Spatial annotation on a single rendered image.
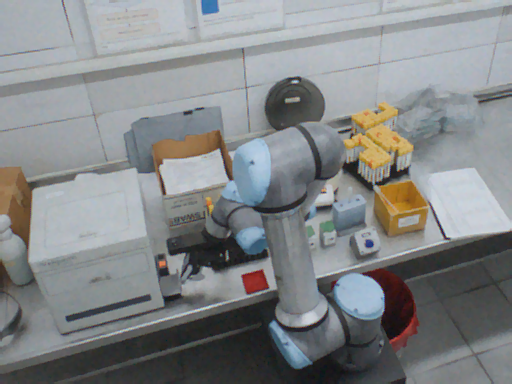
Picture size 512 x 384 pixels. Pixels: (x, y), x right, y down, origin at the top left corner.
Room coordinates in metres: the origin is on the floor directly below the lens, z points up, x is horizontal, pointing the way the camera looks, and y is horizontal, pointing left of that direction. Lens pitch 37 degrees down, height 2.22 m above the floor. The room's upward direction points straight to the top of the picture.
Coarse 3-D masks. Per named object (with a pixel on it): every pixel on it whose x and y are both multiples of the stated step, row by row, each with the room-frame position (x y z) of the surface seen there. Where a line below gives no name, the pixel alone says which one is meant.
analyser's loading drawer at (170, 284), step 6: (162, 276) 1.04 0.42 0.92; (168, 276) 1.04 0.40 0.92; (174, 276) 1.04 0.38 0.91; (162, 282) 1.02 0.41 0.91; (168, 282) 1.02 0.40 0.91; (174, 282) 1.02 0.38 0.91; (180, 282) 1.00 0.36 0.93; (162, 288) 1.00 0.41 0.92; (168, 288) 1.00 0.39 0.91; (174, 288) 1.00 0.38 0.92; (180, 288) 0.99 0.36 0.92; (162, 294) 0.98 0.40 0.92; (168, 294) 0.98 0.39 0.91
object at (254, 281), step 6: (258, 270) 1.09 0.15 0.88; (246, 276) 1.07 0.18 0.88; (252, 276) 1.07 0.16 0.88; (258, 276) 1.07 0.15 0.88; (264, 276) 1.07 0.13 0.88; (246, 282) 1.05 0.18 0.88; (252, 282) 1.05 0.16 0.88; (258, 282) 1.05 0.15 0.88; (264, 282) 1.05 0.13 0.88; (246, 288) 1.03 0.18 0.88; (252, 288) 1.03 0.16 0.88; (258, 288) 1.02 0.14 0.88; (264, 288) 1.03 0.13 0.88
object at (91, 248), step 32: (32, 192) 1.11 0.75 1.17; (64, 192) 1.11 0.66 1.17; (96, 192) 1.11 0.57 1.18; (128, 192) 1.11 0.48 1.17; (32, 224) 0.99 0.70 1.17; (64, 224) 0.99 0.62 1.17; (96, 224) 1.00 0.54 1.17; (128, 224) 1.00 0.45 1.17; (32, 256) 0.89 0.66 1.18; (64, 256) 0.90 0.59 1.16; (96, 256) 0.92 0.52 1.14; (128, 256) 0.95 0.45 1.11; (64, 288) 0.89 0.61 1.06; (96, 288) 0.91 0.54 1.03; (128, 288) 0.94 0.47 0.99; (160, 288) 0.96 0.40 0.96; (64, 320) 0.88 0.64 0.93; (96, 320) 0.90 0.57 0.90
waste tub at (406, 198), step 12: (384, 192) 1.36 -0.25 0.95; (396, 192) 1.37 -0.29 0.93; (408, 192) 1.39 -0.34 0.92; (420, 192) 1.33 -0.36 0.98; (384, 204) 1.28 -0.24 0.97; (396, 204) 1.37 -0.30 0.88; (408, 204) 1.37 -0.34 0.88; (420, 204) 1.31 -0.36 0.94; (384, 216) 1.27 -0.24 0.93; (396, 216) 1.24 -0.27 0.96; (408, 216) 1.25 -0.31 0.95; (420, 216) 1.26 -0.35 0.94; (384, 228) 1.26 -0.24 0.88; (396, 228) 1.24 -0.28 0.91; (408, 228) 1.25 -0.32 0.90; (420, 228) 1.26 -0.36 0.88
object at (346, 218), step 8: (344, 200) 1.29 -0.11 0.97; (352, 200) 1.29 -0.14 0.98; (360, 200) 1.29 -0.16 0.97; (336, 208) 1.26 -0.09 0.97; (344, 208) 1.26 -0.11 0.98; (352, 208) 1.27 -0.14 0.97; (360, 208) 1.28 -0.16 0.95; (336, 216) 1.25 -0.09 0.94; (344, 216) 1.25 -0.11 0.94; (352, 216) 1.27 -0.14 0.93; (360, 216) 1.28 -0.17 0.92; (336, 224) 1.25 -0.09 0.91; (344, 224) 1.25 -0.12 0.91; (352, 224) 1.27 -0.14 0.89; (360, 224) 1.28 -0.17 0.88; (344, 232) 1.24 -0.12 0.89
